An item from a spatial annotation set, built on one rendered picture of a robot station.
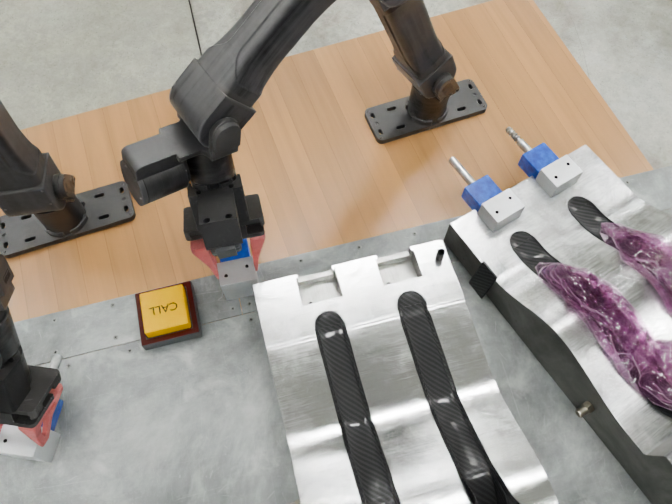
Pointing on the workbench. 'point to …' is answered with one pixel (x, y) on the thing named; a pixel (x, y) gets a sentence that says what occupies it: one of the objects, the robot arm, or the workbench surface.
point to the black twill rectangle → (483, 279)
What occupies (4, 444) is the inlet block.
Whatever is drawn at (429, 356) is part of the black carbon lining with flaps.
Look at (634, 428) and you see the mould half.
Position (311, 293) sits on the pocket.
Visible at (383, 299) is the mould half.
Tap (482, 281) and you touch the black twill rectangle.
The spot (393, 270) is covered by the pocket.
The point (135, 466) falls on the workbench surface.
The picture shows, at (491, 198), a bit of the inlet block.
